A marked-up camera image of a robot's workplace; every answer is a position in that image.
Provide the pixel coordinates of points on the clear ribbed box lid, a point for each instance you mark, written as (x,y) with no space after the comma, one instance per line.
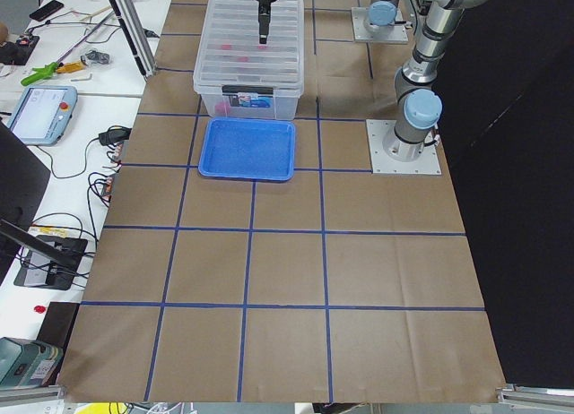
(235,23)

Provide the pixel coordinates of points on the clear plastic storage box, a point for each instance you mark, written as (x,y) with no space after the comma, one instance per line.
(282,105)

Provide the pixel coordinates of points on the red block near latch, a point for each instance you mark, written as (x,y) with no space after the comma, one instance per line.
(221,108)

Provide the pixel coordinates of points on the blue plastic tray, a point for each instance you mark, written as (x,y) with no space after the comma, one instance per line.
(243,148)

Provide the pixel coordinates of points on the black power adapter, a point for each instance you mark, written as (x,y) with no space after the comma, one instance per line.
(114,134)

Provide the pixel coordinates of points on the black smartphone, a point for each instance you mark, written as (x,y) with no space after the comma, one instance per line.
(46,10)

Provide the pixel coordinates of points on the teach pendant tablet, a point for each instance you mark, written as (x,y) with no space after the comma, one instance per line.
(42,114)

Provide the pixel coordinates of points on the black monitor stand base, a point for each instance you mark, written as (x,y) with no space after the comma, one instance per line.
(40,272)

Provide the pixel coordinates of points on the black box latch handle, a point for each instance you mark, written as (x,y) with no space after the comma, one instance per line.
(242,88)

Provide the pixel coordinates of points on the aluminium extrusion post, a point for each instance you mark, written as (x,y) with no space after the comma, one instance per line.
(134,32)

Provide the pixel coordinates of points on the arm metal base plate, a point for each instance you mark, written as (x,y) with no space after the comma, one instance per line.
(390,156)
(367,32)

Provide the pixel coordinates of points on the green handled tool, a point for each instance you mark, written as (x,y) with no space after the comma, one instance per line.
(41,74)

